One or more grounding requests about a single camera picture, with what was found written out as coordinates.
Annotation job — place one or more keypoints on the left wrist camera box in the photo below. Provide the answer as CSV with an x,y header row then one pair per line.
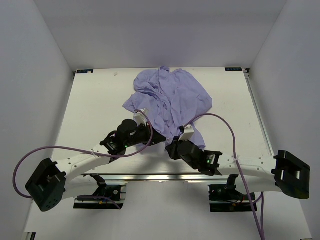
x,y
128,128

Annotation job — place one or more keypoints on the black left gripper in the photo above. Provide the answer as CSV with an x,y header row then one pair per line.
x,y
157,138

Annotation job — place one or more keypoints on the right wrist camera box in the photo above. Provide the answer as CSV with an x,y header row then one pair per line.
x,y
186,132

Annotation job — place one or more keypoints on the dark left corner label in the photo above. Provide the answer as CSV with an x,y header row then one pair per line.
x,y
84,71

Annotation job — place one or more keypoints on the white front cover board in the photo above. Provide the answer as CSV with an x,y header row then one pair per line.
x,y
151,211

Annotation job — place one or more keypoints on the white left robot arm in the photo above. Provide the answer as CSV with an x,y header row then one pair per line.
x,y
54,181

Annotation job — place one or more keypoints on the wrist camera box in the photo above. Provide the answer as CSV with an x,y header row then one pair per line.
x,y
186,132
128,128

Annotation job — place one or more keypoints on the aluminium table front rail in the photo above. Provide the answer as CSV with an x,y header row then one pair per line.
x,y
162,177

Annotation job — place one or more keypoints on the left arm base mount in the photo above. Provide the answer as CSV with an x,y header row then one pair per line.
x,y
106,196

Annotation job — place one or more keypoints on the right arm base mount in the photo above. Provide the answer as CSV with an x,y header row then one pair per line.
x,y
224,198

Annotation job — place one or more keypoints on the lilac zip jacket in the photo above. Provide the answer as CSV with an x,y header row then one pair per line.
x,y
172,99

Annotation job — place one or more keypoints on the dark table corner label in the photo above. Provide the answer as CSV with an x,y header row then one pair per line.
x,y
233,69

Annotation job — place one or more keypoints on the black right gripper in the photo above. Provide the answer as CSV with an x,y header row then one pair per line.
x,y
172,149

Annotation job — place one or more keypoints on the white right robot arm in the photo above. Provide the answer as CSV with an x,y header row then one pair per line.
x,y
283,172

